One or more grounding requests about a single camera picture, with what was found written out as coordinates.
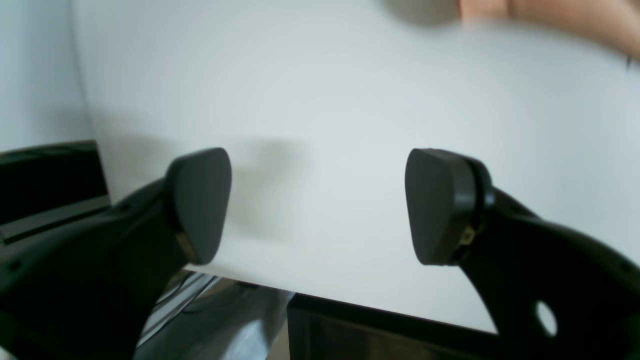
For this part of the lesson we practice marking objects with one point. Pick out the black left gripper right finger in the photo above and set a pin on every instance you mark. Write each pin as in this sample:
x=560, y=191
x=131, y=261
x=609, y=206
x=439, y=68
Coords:
x=553, y=293

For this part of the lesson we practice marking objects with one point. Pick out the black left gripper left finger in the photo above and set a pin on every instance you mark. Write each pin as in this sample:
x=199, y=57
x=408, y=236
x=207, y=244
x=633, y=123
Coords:
x=85, y=291

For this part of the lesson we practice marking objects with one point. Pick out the peach t-shirt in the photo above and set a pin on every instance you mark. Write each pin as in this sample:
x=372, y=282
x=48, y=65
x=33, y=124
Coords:
x=612, y=23

